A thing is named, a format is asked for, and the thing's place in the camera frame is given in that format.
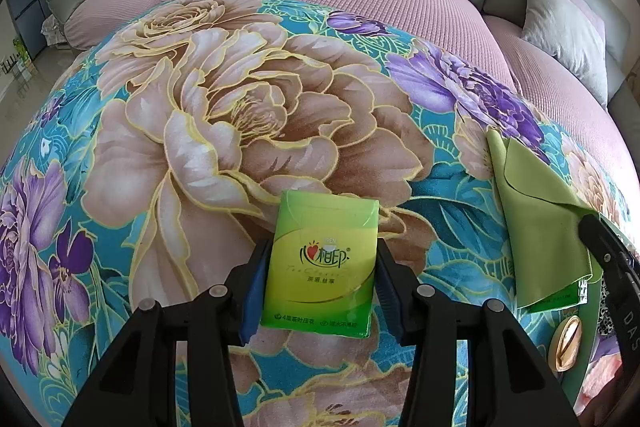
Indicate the teal cardboard box tray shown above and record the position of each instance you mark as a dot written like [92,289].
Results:
[597,336]

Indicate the green tissue pack with barcode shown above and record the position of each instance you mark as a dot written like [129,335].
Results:
[571,296]

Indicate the pink sofa seat cover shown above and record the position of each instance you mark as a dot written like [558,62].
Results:
[375,6]

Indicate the small green tissue pack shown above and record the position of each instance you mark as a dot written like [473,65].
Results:
[321,268]

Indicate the floral teal blanket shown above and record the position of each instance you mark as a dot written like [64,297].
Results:
[159,160]

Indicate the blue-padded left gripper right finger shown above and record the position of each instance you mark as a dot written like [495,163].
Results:
[509,383]

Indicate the grey pink right cushion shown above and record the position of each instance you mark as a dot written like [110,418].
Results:
[570,32]

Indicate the light green microfiber cloth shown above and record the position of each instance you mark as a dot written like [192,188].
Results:
[542,215]

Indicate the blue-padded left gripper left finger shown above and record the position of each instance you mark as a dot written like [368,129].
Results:
[134,382]

